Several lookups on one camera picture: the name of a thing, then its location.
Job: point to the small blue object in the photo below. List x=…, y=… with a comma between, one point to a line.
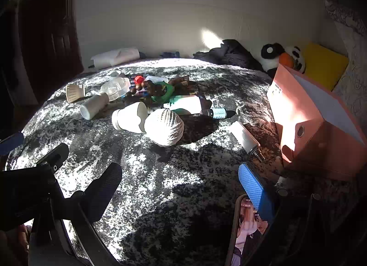
x=170, y=54

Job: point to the cream ribbed cup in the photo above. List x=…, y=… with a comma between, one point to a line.
x=74, y=93

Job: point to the brown fuzzy item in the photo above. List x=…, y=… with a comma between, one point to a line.
x=179, y=81

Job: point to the white bottle with green label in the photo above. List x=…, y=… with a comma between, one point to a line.
x=186, y=104

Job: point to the white ribbed round lampshade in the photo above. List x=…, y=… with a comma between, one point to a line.
x=165, y=127

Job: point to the white tube with screw tip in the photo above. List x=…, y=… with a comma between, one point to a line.
x=243, y=137

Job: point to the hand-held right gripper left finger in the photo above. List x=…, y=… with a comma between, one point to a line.
x=106, y=185

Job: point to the red bottle cap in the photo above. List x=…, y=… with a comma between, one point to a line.
x=139, y=79

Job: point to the yellow pillow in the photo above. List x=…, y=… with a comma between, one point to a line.
x=324, y=65

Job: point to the panda plush toy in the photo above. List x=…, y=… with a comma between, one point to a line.
x=272, y=56

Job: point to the white paper bag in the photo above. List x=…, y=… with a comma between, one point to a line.
x=114, y=57

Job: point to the pink storage box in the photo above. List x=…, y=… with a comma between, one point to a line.
x=304, y=111

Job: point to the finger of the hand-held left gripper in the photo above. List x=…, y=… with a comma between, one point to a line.
x=11, y=143
x=54, y=158

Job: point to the smartphone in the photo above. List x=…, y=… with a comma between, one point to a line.
x=249, y=234

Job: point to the patterned white pillow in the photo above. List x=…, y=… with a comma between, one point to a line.
x=354, y=62

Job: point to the dark wooden door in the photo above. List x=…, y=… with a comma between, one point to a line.
x=46, y=39

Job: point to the dark bottle with blue label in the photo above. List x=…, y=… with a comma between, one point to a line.
x=219, y=113

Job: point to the clear flat plastic box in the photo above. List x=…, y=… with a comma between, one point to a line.
x=156, y=79

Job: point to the grey mottled blanket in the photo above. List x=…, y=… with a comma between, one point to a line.
x=143, y=174

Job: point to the clear plastic container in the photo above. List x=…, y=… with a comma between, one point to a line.
x=116, y=88

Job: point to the dark crumpled clothing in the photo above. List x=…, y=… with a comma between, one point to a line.
x=229, y=53

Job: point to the white plastic cup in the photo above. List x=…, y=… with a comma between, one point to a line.
x=127, y=118

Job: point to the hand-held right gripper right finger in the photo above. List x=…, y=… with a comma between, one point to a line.
x=253, y=188

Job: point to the green round lid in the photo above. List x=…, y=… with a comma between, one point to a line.
x=166, y=91

